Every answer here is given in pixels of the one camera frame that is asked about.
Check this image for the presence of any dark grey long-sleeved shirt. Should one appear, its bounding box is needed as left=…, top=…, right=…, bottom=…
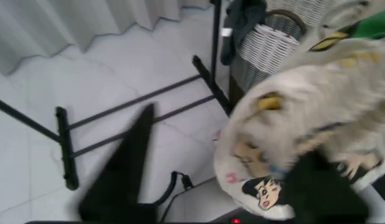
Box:
left=220, top=0, right=269, bottom=67

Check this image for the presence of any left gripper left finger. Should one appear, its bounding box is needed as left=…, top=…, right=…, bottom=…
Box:
left=77, top=102, right=158, bottom=223

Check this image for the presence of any cream printed garment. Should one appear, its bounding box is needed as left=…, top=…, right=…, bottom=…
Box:
left=212, top=0, right=385, bottom=220

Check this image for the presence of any white laundry basket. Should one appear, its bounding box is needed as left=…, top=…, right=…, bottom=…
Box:
left=228, top=0, right=340, bottom=108

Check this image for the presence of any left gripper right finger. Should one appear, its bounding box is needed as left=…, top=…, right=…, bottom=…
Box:
left=282, top=149, right=369, bottom=224

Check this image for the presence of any white curtain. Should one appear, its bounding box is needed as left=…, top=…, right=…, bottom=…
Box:
left=0, top=0, right=212, bottom=76

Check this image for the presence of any black clothes rack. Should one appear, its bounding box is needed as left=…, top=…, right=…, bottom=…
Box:
left=0, top=0, right=234, bottom=192

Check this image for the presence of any black cable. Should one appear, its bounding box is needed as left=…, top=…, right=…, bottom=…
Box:
left=153, top=170, right=195, bottom=223

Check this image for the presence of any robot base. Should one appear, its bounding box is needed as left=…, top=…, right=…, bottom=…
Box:
left=159, top=176, right=296, bottom=224

